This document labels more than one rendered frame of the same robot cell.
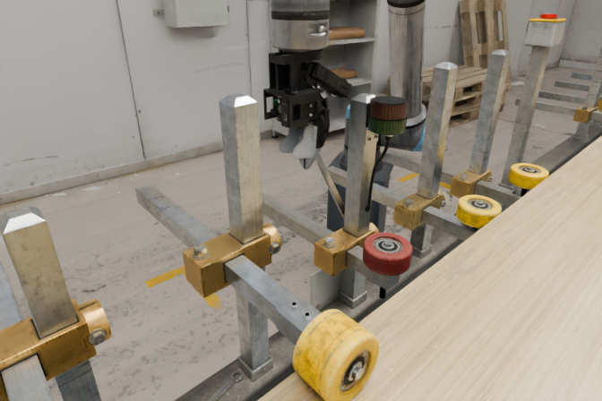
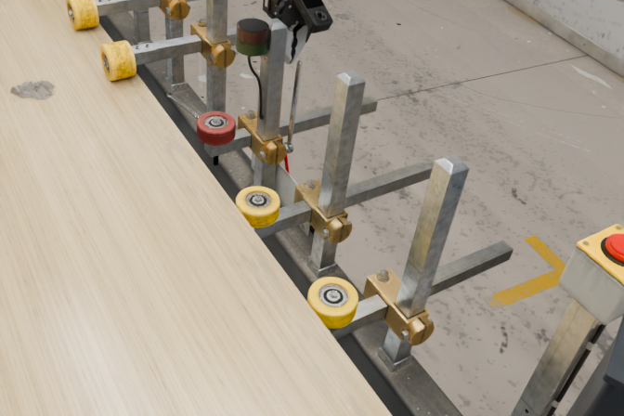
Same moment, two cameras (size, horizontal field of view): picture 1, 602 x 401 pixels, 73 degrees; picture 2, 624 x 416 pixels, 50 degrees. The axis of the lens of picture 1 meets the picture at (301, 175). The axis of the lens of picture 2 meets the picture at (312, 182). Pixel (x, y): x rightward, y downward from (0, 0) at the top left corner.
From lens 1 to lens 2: 158 cm
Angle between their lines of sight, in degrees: 79
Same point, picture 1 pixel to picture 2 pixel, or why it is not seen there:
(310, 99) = not seen: outside the picture
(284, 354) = not seen: hidden behind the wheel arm
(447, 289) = (156, 132)
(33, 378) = not seen: outside the picture
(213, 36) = not seen: outside the picture
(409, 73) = not seen: outside the picture
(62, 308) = not seen: outside the picture
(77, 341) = (165, 4)
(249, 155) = not seen: outside the picture
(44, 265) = not seen: outside the picture
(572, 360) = (74, 151)
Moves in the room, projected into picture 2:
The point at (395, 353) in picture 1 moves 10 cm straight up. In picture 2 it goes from (123, 97) to (119, 55)
